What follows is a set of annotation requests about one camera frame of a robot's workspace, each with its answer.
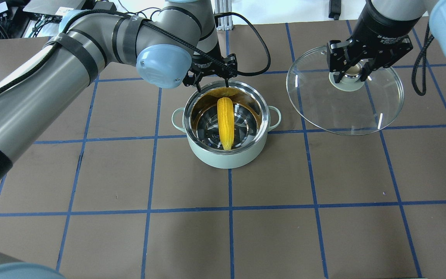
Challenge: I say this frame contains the pale green electric pot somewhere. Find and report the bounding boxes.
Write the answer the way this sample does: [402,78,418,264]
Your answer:
[172,81,282,169]

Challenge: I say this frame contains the aluminium profile post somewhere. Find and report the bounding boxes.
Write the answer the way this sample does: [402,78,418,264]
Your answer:
[214,0,233,31]

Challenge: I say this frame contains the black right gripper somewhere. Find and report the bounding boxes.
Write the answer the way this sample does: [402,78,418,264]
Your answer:
[327,36,413,84]

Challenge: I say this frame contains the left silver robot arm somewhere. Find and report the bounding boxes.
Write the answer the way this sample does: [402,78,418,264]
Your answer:
[0,0,237,180]

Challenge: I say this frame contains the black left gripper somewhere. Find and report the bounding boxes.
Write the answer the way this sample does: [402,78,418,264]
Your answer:
[182,54,238,93]

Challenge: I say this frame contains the black power adapter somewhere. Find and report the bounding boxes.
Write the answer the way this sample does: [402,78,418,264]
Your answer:
[328,0,342,21]

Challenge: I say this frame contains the yellow corn cob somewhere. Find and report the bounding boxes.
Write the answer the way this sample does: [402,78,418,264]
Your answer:
[216,97,234,150]

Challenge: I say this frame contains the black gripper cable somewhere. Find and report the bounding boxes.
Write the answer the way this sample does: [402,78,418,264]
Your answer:
[412,23,435,96]
[0,12,272,109]

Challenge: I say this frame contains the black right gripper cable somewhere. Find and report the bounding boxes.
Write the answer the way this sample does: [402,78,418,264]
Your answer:
[412,23,435,96]

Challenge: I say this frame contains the black electronics box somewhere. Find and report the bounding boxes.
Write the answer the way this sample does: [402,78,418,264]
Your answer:
[23,0,95,22]

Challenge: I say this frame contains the glass pot lid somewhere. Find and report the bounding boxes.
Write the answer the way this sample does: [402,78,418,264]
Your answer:
[286,46,404,136]

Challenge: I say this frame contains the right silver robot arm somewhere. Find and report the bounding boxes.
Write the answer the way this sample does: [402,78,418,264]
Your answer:
[327,0,446,86]

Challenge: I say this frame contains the black power brick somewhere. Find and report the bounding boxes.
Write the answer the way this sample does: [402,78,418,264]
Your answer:
[92,0,117,11]

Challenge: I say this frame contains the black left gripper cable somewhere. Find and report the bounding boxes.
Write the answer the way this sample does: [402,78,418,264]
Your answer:
[0,12,272,109]

